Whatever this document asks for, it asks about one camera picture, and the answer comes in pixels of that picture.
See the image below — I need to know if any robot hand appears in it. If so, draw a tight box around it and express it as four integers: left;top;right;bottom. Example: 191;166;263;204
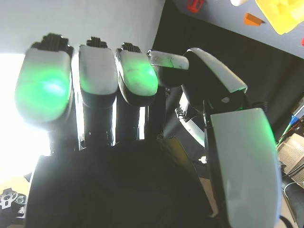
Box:
14;32;284;228

